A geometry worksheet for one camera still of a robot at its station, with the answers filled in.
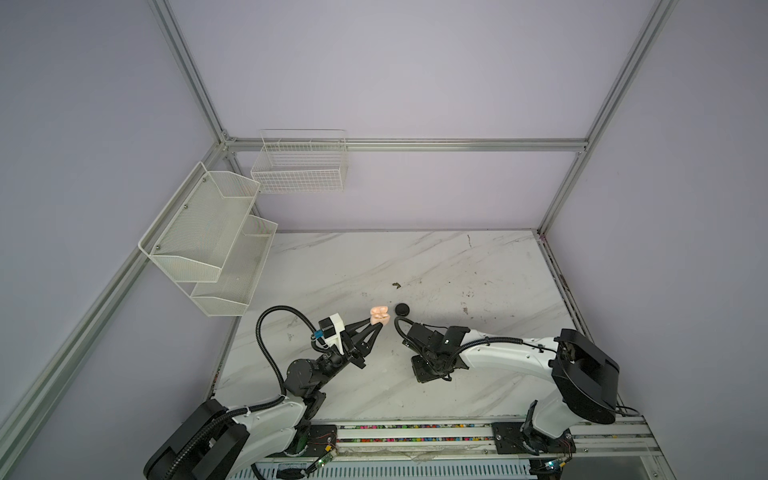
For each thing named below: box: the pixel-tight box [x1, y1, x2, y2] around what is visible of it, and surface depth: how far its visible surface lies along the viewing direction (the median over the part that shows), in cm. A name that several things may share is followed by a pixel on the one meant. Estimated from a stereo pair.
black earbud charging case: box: [395, 302, 410, 317], surface depth 100 cm
